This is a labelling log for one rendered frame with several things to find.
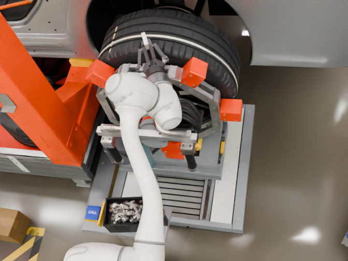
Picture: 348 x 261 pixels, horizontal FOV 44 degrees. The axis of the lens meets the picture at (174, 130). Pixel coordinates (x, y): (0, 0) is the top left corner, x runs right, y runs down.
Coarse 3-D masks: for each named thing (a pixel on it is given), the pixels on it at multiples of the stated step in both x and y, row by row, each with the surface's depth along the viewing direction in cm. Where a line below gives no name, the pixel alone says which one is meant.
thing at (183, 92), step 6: (210, 84) 182; (180, 90) 193; (180, 96) 197; (186, 96) 199; (192, 96) 221; (192, 102) 200; (198, 102) 200; (204, 102) 201; (198, 108) 214; (204, 108) 210; (204, 114) 207; (210, 114) 203
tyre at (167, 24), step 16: (128, 16) 183; (144, 16) 178; (160, 16) 177; (176, 16) 176; (192, 16) 177; (112, 32) 186; (128, 32) 177; (144, 32) 174; (160, 32) 173; (176, 32) 172; (192, 32) 174; (208, 32) 178; (112, 48) 178; (128, 48) 172; (160, 48) 168; (176, 48) 168; (192, 48) 171; (208, 48) 174; (224, 48) 181; (112, 64) 180; (176, 64) 173; (208, 64) 172; (224, 64) 179; (240, 64) 199; (208, 80) 179; (224, 80) 178; (224, 96) 187
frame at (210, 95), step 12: (132, 72) 171; (168, 72) 168; (180, 72) 169; (180, 84) 171; (204, 84) 175; (96, 96) 189; (204, 96) 175; (216, 96) 177; (108, 108) 197; (216, 108) 181; (216, 120) 189; (204, 132) 201
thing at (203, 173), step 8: (224, 128) 264; (224, 136) 259; (224, 144) 256; (224, 152) 259; (152, 168) 256; (160, 168) 257; (168, 168) 256; (176, 168) 256; (184, 168) 255; (200, 168) 253; (208, 168) 252; (216, 168) 251; (184, 176) 257; (192, 176) 255; (200, 176) 253; (208, 176) 251; (216, 176) 249
